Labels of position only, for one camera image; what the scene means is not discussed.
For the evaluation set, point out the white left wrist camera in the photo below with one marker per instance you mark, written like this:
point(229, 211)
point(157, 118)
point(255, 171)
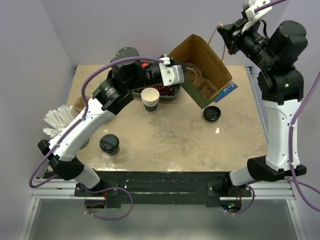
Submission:
point(171, 72)

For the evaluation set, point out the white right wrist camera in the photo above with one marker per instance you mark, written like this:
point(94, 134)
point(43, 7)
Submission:
point(253, 11)

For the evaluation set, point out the red apple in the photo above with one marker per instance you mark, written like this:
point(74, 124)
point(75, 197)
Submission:
point(145, 64)

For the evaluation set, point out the brown and green paper bag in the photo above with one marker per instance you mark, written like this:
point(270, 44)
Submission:
point(194, 49)

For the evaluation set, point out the dark grey fruit tray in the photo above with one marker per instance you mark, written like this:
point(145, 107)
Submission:
point(150, 79)

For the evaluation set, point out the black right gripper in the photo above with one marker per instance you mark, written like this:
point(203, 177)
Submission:
point(232, 35)

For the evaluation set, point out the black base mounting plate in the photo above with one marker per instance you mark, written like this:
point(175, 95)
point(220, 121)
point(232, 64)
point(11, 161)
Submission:
point(164, 188)

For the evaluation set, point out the stack of paper cups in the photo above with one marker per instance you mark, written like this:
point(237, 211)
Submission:
point(150, 98)

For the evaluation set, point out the black plastic cup lid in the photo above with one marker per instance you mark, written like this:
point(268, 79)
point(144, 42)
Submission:
point(109, 141)

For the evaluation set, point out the white wrapped straws bundle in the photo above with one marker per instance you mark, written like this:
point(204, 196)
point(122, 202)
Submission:
point(58, 119)

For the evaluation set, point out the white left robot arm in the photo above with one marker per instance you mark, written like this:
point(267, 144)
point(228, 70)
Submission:
point(106, 102)

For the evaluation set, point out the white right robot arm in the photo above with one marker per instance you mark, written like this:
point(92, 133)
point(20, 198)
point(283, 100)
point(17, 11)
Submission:
point(282, 92)

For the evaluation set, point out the black paper coffee cup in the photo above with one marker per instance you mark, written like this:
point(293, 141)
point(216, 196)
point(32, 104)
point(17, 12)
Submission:
point(111, 151)

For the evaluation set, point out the pulp cup carrier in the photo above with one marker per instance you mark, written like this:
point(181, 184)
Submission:
point(204, 85)

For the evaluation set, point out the stack of pulp carriers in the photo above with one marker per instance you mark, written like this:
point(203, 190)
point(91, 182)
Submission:
point(79, 104)

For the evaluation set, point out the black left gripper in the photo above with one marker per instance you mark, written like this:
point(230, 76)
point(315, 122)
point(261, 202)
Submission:
point(184, 65)

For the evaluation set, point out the blue card packet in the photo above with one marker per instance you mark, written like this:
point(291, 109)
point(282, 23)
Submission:
point(230, 87)

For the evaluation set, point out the stack of black lids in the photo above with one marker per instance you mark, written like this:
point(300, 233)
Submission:
point(211, 113)

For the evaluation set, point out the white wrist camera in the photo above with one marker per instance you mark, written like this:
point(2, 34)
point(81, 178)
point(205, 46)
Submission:
point(171, 72)
point(253, 11)

